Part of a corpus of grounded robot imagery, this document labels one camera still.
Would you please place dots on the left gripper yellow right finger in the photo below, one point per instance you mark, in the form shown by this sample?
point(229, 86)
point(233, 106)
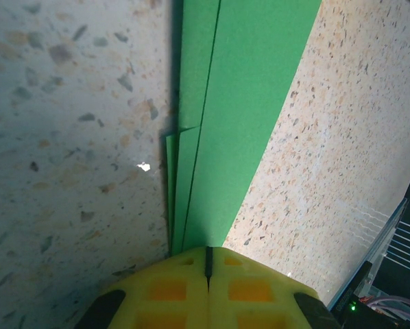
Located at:
point(253, 298)

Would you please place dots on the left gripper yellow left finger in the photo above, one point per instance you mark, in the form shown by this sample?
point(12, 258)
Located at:
point(164, 298)

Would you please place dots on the green paper sheet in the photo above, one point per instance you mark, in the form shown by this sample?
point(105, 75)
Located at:
point(242, 103)

